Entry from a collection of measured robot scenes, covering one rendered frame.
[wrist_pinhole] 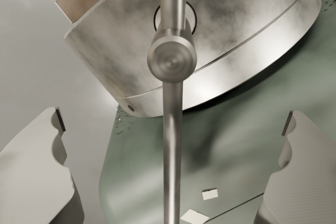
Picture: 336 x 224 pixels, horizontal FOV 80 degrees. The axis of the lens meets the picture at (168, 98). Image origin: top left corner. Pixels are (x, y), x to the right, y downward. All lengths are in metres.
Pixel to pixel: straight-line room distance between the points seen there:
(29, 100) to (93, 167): 0.75
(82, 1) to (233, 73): 0.21
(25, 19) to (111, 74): 1.38
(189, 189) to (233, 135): 0.07
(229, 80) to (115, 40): 0.11
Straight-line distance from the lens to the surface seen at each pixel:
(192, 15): 0.17
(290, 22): 0.22
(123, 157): 0.28
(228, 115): 0.23
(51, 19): 1.52
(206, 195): 0.25
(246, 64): 0.19
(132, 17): 0.18
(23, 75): 1.69
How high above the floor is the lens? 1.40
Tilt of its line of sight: 64 degrees down
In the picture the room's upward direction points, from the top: 166 degrees clockwise
